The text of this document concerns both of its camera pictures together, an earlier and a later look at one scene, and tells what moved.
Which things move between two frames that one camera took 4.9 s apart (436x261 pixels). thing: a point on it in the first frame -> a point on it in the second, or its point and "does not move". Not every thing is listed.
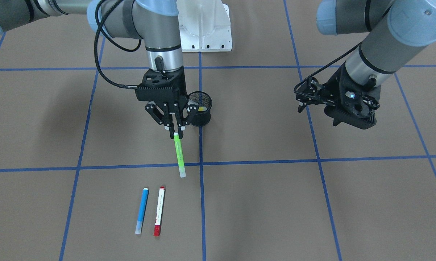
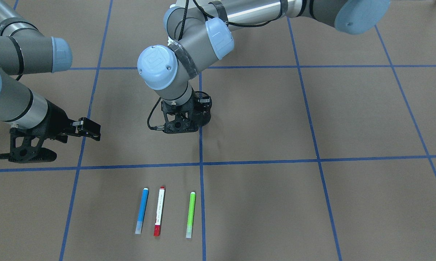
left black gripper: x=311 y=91 -> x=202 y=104
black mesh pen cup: x=202 y=118 does not move
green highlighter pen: x=181 y=158 -> x=190 y=222
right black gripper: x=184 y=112 -> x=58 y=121
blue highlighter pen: x=138 y=227 does not move
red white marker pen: x=159 y=211 does not move
